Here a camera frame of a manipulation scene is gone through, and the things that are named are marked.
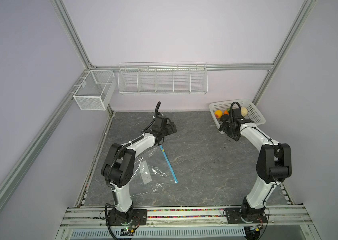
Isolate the orange yellow toy fruit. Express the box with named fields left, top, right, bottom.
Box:
left=214, top=110, right=223, bottom=119

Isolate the white plastic perforated basket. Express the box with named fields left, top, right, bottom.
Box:
left=209, top=99, right=266, bottom=134

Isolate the clear zip top bag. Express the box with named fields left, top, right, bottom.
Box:
left=129, top=146, right=178, bottom=198

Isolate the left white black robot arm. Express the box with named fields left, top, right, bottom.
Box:
left=101, top=102, right=177, bottom=223

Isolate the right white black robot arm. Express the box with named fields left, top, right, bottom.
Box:
left=218, top=102, right=292, bottom=219

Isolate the beige round toy bun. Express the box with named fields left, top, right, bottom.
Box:
left=241, top=107, right=248, bottom=117

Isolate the small white mesh box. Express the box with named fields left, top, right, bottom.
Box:
left=74, top=70, right=117, bottom=111

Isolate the long white wire shelf basket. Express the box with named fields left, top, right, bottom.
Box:
left=118, top=62, right=208, bottom=95

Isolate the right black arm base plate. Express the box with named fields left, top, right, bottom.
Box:
left=223, top=208, right=268, bottom=224

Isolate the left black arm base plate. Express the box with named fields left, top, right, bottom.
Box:
left=107, top=209, right=148, bottom=226

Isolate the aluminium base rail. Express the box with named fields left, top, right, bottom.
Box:
left=60, top=205, right=313, bottom=229

